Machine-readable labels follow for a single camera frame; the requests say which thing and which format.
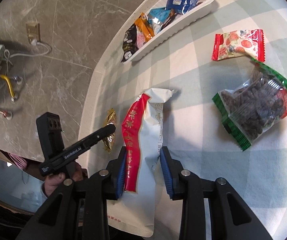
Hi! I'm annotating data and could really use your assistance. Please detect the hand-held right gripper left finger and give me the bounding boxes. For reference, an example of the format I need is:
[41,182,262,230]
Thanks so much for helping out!
[16,146,127,240]

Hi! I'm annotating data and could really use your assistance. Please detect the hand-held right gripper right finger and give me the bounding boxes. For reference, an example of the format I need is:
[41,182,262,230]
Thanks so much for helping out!
[160,146,273,240]

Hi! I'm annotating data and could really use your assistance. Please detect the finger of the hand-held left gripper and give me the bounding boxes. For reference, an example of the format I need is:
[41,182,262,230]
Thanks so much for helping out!
[82,124,116,148]

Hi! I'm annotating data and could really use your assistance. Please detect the gold snack packet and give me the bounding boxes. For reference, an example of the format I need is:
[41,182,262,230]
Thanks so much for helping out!
[102,108,117,154]

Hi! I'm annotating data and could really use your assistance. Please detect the long white red snack packet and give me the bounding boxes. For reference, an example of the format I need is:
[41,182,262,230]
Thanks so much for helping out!
[106,88,175,238]

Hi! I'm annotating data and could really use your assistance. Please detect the black snack packet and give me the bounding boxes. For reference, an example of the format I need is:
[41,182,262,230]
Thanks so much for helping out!
[122,24,137,62]

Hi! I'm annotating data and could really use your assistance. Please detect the pink cartoon snack packet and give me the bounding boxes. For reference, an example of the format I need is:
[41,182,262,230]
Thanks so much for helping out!
[136,29,146,48]

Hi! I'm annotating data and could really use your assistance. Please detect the green edged clear nut packet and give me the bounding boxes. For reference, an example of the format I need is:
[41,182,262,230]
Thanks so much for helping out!
[212,57,287,152]

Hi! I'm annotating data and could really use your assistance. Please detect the orange snack packet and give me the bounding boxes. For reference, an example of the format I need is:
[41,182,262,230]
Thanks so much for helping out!
[134,12,155,43]

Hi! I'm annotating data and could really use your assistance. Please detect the white plastic tray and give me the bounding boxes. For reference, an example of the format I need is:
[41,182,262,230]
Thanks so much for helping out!
[120,0,216,64]

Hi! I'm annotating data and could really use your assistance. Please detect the light blue snack packet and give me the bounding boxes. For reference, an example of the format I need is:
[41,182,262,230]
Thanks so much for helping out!
[147,7,176,33]

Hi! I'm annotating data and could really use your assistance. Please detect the strawberry print candy packet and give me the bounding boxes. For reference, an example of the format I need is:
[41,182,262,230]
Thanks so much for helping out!
[211,29,265,62]

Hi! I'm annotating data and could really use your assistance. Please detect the dark blue snack packet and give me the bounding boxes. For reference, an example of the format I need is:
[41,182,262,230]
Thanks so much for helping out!
[166,0,199,14]

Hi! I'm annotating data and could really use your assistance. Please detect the person's left hand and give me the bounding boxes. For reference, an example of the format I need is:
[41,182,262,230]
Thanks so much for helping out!
[43,161,83,197]

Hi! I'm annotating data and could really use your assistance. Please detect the pink cloth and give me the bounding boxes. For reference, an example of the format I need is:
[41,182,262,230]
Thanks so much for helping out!
[8,154,27,172]

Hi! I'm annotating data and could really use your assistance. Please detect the green white checkered tablecloth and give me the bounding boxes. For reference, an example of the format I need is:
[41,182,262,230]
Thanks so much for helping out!
[87,0,287,240]

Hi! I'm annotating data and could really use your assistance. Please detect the yellow hose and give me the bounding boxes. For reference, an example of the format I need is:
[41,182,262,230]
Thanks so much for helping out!
[0,74,16,102]

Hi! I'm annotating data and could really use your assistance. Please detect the white plug with cable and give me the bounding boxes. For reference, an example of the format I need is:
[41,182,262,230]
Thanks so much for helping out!
[8,39,52,60]

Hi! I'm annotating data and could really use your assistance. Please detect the gold wall socket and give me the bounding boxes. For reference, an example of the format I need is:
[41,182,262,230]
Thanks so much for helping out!
[25,22,41,44]

